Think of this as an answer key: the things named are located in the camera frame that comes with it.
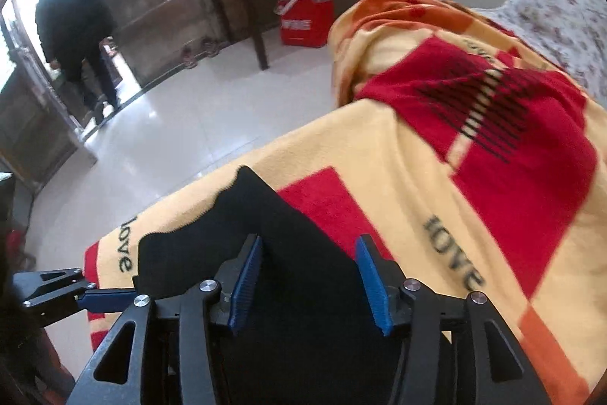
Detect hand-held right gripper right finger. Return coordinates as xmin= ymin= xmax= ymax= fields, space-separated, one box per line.
xmin=355 ymin=235 xmax=553 ymax=405

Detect grey floral pillow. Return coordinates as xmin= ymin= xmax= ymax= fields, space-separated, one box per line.
xmin=569 ymin=0 xmax=607 ymax=99
xmin=474 ymin=0 xmax=586 ymax=74

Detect black pants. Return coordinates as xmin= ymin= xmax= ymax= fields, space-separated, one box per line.
xmin=133 ymin=165 xmax=451 ymax=405

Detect red shopping bag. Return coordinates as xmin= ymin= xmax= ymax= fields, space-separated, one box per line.
xmin=275 ymin=0 xmax=335 ymax=49

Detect wooden door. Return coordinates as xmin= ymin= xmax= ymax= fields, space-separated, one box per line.
xmin=0 ymin=0 xmax=98 ymax=192

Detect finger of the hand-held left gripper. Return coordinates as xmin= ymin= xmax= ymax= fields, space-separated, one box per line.
xmin=12 ymin=267 xmax=138 ymax=320

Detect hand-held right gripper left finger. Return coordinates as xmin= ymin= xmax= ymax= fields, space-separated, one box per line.
xmin=66 ymin=234 xmax=264 ymax=405

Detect dark slipper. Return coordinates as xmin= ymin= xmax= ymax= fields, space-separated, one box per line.
xmin=201 ymin=37 xmax=225 ymax=59
xmin=181 ymin=45 xmax=202 ymax=69

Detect orange red printed blanket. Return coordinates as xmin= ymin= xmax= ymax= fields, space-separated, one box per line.
xmin=83 ymin=0 xmax=607 ymax=405

